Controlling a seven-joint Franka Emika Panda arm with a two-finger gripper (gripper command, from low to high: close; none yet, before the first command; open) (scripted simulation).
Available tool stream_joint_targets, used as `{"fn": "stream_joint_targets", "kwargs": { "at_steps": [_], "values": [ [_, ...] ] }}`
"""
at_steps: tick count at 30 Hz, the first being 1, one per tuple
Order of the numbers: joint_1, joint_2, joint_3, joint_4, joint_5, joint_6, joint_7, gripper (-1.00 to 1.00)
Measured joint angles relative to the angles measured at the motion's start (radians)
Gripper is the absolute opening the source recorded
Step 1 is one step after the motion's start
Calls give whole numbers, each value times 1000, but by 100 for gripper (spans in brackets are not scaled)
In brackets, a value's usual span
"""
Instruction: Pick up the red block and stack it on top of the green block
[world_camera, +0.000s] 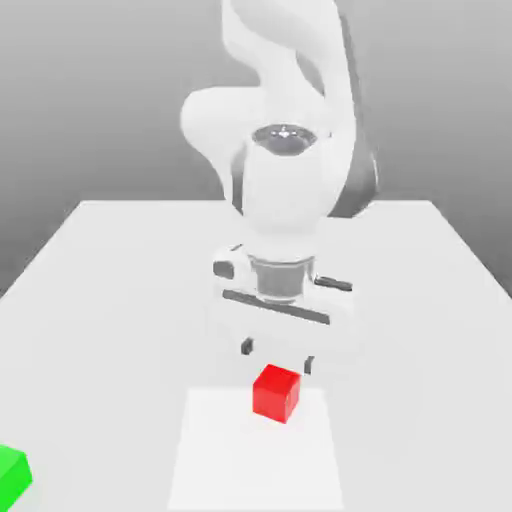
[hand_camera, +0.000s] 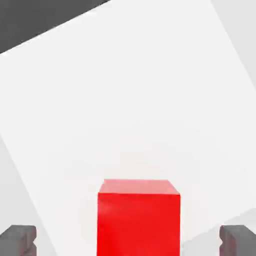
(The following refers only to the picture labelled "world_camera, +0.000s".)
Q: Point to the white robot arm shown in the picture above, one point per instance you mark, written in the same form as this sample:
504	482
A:
280	188

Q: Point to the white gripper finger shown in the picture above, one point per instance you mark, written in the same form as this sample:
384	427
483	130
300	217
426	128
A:
308	364
248	346

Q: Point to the small green cube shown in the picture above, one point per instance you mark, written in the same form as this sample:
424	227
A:
14	476

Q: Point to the small red cube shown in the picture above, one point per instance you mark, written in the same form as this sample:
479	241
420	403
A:
276	394

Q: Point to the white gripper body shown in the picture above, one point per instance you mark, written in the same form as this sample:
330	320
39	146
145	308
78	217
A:
280	326

